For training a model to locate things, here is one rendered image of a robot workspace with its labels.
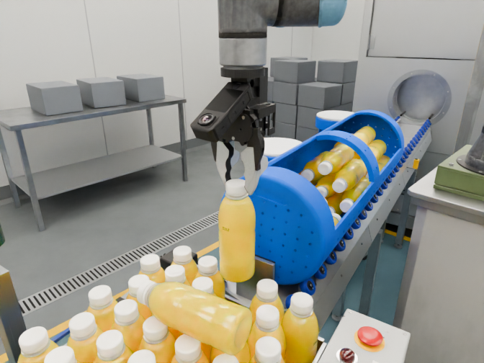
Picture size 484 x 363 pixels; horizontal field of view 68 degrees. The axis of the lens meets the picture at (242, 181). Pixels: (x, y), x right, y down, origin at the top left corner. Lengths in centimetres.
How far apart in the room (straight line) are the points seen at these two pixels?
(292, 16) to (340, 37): 611
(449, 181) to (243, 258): 60
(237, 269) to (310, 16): 44
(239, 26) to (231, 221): 31
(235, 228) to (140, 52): 399
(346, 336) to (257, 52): 45
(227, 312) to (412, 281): 71
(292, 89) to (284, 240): 396
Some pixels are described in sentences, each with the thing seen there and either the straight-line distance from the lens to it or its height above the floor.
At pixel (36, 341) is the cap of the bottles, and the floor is 109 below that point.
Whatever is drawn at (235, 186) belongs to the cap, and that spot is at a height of 128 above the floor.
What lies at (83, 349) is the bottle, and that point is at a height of 105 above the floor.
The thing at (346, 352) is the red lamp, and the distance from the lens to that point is 58.
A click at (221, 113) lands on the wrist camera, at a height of 142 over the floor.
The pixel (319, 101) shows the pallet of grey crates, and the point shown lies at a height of 75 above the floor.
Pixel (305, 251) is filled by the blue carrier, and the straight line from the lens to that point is 82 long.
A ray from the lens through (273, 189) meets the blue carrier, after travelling 79.
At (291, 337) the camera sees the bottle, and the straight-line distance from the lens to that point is 69.
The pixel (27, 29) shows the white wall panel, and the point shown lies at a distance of 405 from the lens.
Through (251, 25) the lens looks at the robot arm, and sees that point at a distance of 56.
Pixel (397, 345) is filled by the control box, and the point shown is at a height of 110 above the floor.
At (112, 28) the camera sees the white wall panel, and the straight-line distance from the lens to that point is 437.
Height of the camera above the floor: 153
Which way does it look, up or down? 23 degrees down
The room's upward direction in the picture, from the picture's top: straight up
